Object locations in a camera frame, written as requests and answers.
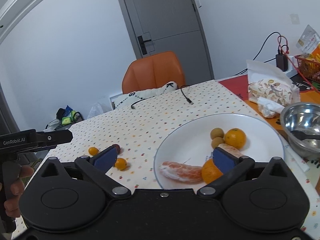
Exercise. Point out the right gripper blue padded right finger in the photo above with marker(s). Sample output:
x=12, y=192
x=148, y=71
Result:
x=233, y=170

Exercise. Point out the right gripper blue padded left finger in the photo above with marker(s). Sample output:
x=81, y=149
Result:
x=94, y=170

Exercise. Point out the small kumquat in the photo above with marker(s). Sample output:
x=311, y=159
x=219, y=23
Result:
x=120, y=164
x=93, y=151

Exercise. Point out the large orange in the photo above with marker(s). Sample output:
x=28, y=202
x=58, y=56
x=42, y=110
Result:
x=210, y=172

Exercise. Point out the dark red hawthorn fruit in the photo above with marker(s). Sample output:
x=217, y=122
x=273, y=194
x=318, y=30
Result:
x=117, y=147

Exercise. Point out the small orange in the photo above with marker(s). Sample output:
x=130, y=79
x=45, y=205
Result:
x=235, y=137

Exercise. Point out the brown longan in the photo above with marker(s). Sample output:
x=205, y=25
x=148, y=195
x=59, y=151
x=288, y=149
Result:
x=217, y=133
x=217, y=141

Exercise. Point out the peeled orange segment piece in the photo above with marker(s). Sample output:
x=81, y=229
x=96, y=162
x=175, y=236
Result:
x=181, y=172

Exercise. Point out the person's left hand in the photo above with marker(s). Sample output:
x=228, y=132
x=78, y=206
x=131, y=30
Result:
x=17, y=189

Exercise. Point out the white plate with blue rim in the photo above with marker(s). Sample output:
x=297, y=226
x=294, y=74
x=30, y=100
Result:
x=190, y=144

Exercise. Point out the dotted white tablecloth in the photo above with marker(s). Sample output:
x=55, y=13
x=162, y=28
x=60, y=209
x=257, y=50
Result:
x=274, y=200

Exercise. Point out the clear plastic bag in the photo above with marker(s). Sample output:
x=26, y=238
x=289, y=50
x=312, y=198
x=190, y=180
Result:
x=96, y=110

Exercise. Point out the black rack with clutter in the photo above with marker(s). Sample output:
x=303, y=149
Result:
x=65, y=118

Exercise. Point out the black plastic spoon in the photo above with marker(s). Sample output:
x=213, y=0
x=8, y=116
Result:
x=303, y=136

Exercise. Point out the white cushion with black letters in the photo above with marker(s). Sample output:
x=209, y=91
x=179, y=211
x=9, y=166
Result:
x=132, y=97

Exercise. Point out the floral tissue pack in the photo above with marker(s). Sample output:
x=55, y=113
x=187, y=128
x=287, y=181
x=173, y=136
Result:
x=272, y=96

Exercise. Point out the orange red table mat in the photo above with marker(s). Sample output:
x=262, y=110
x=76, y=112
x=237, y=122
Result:
x=239, y=86

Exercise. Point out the stainless steel bowl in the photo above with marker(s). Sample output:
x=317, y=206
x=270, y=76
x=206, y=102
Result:
x=302, y=116

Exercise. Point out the white paper bag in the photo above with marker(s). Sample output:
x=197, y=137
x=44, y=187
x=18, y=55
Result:
x=257, y=71

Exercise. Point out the orange leather chair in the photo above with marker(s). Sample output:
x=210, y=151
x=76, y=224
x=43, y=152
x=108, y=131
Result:
x=153, y=72

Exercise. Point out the white power strip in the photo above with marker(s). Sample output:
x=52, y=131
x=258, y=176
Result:
x=292, y=64

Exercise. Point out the black power adapter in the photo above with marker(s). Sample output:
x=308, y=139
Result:
x=282, y=62

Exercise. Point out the red plastic basket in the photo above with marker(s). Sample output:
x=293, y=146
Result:
x=308, y=67

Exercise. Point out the snack bag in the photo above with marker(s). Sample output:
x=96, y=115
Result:
x=308, y=43

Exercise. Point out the grey door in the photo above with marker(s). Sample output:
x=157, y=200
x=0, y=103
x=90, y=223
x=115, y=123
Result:
x=172, y=25

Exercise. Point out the black door handle lock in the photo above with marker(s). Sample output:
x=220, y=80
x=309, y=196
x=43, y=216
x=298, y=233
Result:
x=142, y=43

